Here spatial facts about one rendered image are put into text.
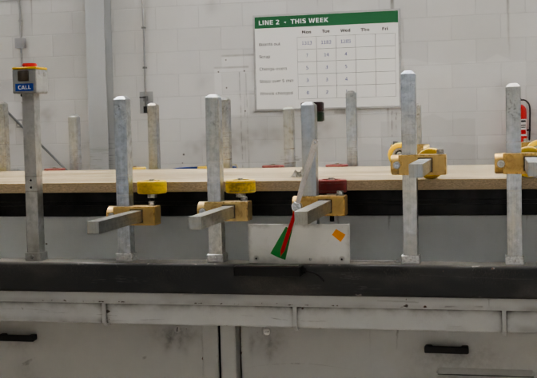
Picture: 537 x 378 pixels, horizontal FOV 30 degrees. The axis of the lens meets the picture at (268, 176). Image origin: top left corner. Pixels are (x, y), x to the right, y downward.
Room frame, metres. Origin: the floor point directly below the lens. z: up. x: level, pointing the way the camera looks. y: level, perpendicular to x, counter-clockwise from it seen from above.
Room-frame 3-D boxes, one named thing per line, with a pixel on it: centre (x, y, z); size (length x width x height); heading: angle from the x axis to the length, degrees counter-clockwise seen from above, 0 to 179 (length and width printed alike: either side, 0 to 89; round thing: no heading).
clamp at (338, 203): (2.53, -0.13, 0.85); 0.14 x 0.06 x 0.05; 77
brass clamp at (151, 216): (2.64, 0.36, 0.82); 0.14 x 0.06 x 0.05; 77
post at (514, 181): (2.42, -0.59, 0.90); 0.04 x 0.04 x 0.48; 77
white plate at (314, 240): (2.51, -0.07, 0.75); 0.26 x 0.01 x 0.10; 77
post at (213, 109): (2.59, 0.14, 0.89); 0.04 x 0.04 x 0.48; 77
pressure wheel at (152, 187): (2.73, 0.32, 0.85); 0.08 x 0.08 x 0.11
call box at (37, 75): (2.70, 0.63, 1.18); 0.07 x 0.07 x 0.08; 77
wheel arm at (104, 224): (2.54, 0.36, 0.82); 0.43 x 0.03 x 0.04; 167
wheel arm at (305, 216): (2.41, -0.12, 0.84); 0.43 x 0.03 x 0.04; 167
